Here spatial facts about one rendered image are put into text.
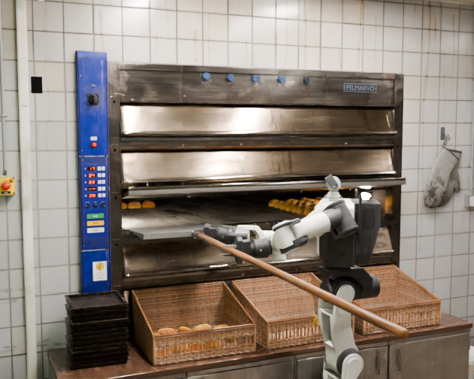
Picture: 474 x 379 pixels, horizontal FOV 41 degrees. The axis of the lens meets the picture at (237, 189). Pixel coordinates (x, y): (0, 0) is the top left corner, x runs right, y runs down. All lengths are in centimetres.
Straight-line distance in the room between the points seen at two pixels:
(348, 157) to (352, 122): 22
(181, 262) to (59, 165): 88
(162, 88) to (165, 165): 43
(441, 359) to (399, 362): 31
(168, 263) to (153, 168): 55
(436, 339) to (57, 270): 220
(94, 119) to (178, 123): 47
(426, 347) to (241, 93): 184
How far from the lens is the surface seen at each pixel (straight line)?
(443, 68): 457
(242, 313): 354
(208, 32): 372
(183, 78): 366
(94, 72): 349
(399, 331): 182
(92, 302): 334
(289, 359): 350
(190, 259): 371
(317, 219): 273
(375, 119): 423
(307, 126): 394
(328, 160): 404
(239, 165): 376
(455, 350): 415
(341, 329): 313
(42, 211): 349
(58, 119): 348
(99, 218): 351
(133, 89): 358
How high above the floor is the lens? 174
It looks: 5 degrees down
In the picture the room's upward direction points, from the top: straight up
